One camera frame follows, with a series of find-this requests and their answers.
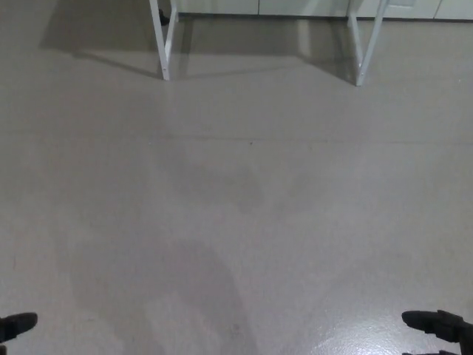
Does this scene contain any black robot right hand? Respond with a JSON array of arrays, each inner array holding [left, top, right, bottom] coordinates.
[[401, 309, 473, 355]]

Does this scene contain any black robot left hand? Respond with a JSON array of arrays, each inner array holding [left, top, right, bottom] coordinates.
[[0, 311, 38, 345]]

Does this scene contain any white cabinet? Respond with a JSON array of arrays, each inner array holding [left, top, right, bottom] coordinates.
[[176, 0, 473, 20]]

